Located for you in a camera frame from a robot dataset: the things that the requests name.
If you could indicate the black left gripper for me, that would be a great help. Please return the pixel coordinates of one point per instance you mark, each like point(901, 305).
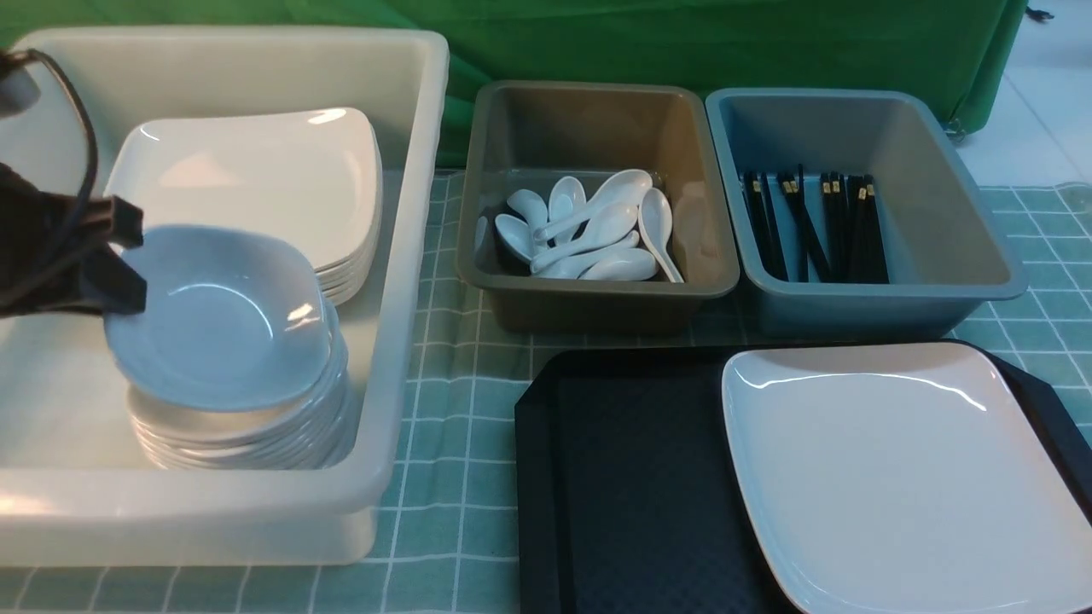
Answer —
point(105, 283)

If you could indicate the white bowl tray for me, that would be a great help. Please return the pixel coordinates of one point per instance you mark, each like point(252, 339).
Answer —
point(233, 320)

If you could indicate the large white square plate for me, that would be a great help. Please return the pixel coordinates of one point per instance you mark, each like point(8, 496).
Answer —
point(901, 479)

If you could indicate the stack of white bowls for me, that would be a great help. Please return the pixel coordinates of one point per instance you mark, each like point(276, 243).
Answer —
point(309, 432)

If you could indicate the stack of white square plates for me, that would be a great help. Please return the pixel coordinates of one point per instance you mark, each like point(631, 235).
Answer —
point(311, 178)

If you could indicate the large white plastic tub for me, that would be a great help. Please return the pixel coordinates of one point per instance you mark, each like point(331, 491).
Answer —
point(77, 490)

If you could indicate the brown plastic bin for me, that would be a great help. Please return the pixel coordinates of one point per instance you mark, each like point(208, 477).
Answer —
point(530, 134)

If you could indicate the green checkered tablecloth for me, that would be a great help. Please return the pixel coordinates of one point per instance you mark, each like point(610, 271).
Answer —
point(446, 536)

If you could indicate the black serving tray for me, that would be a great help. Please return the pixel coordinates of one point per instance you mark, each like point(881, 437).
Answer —
point(628, 500)

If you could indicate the grey-blue plastic bin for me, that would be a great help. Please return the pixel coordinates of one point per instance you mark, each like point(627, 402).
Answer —
point(944, 255)

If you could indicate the bundle of black chopsticks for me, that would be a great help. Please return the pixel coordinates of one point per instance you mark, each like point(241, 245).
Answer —
point(822, 228)

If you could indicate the green backdrop cloth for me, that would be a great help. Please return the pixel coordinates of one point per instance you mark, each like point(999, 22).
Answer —
point(950, 54)

